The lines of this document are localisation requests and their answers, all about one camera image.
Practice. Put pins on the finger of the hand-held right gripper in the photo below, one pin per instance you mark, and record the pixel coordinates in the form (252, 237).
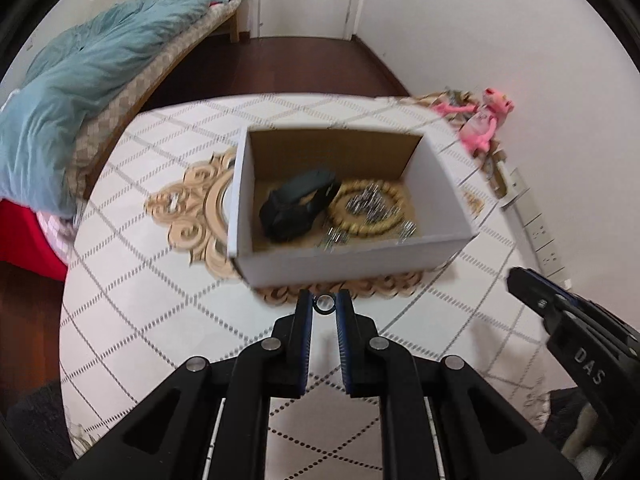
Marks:
(530, 287)

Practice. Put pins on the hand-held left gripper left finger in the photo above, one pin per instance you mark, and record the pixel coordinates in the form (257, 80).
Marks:
(301, 345)

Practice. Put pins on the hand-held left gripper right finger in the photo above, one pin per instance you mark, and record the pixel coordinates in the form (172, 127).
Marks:
(345, 345)

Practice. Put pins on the cardboard box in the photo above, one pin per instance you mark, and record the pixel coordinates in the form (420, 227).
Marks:
(350, 265)

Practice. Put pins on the black smart band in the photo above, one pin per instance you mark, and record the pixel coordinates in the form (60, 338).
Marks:
(295, 210)

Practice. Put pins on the silver metal clips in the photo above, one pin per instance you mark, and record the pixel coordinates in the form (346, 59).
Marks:
(370, 205)

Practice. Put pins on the silver earrings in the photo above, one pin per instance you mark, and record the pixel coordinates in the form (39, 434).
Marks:
(172, 203)

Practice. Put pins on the table with diamond-print tablecloth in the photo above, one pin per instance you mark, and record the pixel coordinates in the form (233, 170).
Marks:
(150, 285)

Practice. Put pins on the pink plush toy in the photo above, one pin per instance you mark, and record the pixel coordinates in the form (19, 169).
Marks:
(480, 125)

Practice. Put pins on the pink checkered sheet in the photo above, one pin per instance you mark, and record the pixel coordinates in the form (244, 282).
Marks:
(55, 230)

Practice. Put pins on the bed with checkered mattress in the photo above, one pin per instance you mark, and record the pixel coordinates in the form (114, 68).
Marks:
(115, 110)

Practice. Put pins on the red cloth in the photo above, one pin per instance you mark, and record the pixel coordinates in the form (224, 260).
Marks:
(20, 240)

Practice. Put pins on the light blue duvet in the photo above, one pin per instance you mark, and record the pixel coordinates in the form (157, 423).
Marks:
(75, 85)

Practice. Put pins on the row of wall sockets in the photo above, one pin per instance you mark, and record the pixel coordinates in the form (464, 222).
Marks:
(542, 235)

